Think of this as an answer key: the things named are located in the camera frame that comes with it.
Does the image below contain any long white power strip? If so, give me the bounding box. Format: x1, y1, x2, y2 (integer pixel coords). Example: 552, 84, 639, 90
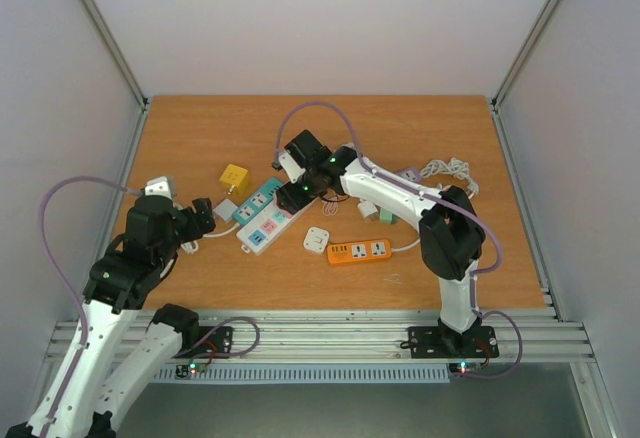
236, 194, 309, 256

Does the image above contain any pink cube socket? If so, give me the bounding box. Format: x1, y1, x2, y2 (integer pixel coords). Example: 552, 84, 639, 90
278, 183, 309, 213

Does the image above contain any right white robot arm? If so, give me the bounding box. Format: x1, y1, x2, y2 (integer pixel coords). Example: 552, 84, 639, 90
272, 130, 486, 356

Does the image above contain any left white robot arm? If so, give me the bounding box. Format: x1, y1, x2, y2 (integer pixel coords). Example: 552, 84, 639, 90
7, 195, 215, 437

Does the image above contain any grey plug adapter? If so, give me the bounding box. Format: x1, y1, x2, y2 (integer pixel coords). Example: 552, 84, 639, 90
213, 198, 238, 223

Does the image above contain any teal power strip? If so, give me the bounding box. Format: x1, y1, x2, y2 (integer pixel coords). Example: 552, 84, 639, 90
232, 178, 283, 226

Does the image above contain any yellow cube adapter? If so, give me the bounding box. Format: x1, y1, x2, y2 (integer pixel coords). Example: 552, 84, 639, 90
218, 163, 251, 198

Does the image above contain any white usb charger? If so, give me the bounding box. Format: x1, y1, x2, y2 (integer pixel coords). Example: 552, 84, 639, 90
357, 200, 379, 220

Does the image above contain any orange power strip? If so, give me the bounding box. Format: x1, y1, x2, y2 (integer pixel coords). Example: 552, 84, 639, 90
327, 239, 392, 265

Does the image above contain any green small adapter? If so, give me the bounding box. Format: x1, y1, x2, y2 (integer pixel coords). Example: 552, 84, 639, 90
378, 208, 398, 224

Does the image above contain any purple power strip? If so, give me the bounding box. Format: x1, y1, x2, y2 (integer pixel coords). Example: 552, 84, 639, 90
397, 167, 422, 182

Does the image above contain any white earphone cable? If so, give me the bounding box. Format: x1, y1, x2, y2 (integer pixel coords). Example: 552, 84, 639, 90
322, 192, 351, 218

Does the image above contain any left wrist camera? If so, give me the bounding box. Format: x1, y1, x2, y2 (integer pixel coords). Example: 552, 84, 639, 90
144, 176, 177, 200

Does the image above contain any white round switch socket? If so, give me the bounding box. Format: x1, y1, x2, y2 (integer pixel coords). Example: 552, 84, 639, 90
303, 227, 330, 254

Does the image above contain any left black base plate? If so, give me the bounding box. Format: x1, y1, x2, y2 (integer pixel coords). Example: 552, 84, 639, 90
176, 326, 234, 359

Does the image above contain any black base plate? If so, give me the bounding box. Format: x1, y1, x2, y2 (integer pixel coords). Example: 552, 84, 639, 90
400, 326, 500, 359
176, 326, 234, 359

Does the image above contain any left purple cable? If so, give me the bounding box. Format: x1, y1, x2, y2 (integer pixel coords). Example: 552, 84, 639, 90
38, 176, 149, 429

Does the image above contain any purple cable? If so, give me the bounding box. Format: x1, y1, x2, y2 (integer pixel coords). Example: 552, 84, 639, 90
38, 176, 149, 429
274, 101, 524, 379

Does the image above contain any grey slotted cable duct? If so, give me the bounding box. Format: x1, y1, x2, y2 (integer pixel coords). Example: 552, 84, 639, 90
151, 363, 449, 386

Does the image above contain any white coiled power cord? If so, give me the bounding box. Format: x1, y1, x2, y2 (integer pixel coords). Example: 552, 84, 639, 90
389, 156, 481, 254

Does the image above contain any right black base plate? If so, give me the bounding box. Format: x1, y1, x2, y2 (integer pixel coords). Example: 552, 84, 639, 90
400, 326, 500, 359

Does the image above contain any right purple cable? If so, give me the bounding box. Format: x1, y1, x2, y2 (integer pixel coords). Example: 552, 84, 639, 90
274, 101, 524, 379

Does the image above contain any aluminium rail frame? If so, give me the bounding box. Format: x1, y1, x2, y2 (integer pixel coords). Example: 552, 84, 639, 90
44, 97, 621, 438

